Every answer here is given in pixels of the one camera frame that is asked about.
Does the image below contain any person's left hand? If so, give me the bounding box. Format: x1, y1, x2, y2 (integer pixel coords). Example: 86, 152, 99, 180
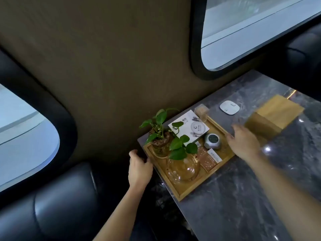
128, 149, 154, 190

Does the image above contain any person's right hand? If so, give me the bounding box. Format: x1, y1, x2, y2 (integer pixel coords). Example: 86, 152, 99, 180
225, 124, 261, 162

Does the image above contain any wooden tray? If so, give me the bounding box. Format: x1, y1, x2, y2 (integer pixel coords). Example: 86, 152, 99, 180
142, 115, 236, 202

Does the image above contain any person's right forearm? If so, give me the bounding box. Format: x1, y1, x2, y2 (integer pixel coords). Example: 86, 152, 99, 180
247, 152, 321, 241

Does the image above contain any person's left forearm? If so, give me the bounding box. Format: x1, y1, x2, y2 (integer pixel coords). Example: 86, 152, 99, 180
93, 184, 146, 241

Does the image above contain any silver round device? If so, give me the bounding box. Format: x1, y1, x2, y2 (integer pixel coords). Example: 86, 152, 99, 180
203, 133, 222, 150

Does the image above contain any green plant in glass jar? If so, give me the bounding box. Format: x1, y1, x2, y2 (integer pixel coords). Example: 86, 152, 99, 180
139, 108, 199, 160

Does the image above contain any orange dotted small box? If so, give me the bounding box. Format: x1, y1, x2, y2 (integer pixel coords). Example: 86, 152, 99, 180
197, 145, 222, 171

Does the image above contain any white square call button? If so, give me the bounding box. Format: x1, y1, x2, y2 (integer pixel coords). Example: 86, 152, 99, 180
219, 100, 239, 115

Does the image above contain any wooden tissue box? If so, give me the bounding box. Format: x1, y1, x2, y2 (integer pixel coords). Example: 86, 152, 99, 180
243, 94, 305, 146

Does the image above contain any amber glass ashtray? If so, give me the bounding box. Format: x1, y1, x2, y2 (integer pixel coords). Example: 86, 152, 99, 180
167, 154, 201, 183

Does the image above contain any white printed card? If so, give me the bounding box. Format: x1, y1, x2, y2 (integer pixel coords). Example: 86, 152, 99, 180
167, 109, 210, 144

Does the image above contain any clear toothpick holder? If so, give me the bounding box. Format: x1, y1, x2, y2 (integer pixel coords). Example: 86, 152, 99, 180
194, 104, 210, 123

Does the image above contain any grey marble table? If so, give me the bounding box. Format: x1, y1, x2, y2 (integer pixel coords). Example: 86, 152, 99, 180
137, 69, 321, 241

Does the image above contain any black leather seat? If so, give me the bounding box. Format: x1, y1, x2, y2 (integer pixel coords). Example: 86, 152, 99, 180
0, 162, 141, 241

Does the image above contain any dark grey tufted sofa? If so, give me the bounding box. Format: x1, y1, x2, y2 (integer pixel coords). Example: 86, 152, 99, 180
255, 22, 321, 98

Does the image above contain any black framed rounded window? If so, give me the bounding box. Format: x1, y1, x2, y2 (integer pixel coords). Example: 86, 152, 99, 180
0, 47, 78, 198
190, 0, 321, 81

